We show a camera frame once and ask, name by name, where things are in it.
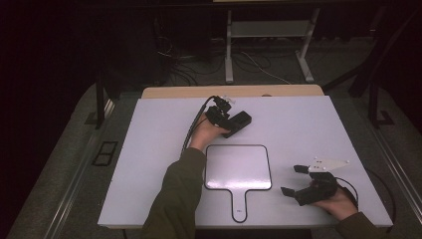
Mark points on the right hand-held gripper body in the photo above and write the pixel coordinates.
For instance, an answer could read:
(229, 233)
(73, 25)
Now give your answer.
(318, 191)

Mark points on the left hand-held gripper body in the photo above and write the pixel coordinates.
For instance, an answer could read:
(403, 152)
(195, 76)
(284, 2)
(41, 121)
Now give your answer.
(219, 114)

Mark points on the black whiteboard eraser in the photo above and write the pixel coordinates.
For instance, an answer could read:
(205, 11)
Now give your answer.
(240, 121)

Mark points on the person's left hand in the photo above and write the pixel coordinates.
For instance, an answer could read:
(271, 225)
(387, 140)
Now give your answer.
(205, 134)

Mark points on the person's right hand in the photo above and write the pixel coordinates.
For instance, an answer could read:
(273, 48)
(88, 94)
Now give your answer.
(340, 204)

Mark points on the white table board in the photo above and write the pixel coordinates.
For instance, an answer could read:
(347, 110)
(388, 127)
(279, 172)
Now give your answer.
(298, 126)

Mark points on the wooden table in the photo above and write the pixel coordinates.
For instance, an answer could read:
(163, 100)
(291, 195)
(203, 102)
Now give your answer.
(265, 90)

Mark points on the black metal stand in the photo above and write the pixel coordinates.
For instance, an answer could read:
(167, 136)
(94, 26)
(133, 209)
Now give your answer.
(375, 106)
(99, 99)

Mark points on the white metal stand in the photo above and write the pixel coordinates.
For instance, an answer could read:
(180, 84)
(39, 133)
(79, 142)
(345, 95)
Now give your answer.
(268, 29)

